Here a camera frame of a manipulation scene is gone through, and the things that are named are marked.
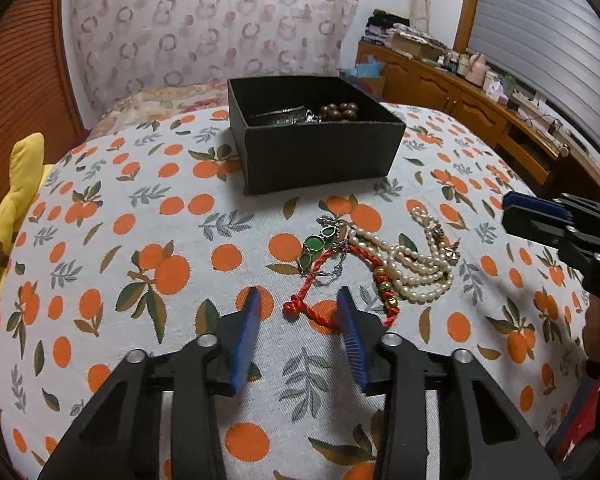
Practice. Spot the silver hair ornament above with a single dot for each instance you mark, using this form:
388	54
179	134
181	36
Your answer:
312	117

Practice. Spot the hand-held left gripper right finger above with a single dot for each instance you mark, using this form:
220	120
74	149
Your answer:
352	340

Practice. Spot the pink tissue box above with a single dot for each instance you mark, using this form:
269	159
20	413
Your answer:
499	94

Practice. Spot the pile of folded clothes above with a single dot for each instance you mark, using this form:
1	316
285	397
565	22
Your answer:
382	27

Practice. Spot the wooden sideboard cabinet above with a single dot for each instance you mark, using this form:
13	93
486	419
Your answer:
430	80

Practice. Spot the orange fruit print tablecloth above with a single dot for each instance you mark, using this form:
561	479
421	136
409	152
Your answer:
130	270

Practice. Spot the small cardboard box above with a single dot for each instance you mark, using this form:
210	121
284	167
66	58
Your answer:
376	86

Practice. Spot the grey window blind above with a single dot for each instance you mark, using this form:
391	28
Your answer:
540	35

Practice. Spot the brown cardboard box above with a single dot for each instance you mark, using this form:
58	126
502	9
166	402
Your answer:
415	49

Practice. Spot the blue plastic bag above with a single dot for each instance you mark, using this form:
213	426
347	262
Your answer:
365	69

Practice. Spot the green bottle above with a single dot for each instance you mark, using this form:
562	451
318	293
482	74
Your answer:
508	85

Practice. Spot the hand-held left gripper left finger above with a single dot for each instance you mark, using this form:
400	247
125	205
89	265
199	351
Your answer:
245	340

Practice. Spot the brown louvered wardrobe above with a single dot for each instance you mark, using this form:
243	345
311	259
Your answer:
25	85

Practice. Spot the pink kettle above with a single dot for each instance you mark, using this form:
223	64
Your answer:
476	70

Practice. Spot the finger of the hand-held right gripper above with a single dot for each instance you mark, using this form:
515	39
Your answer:
530	222
540	203

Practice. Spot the yellow plush toy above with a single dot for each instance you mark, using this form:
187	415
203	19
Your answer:
22	170

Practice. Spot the black box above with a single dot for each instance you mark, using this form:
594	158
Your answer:
320	160

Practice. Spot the patterned pillow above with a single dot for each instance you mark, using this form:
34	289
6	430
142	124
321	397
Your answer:
155	97

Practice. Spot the silver bangle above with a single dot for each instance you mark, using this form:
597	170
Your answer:
280	116

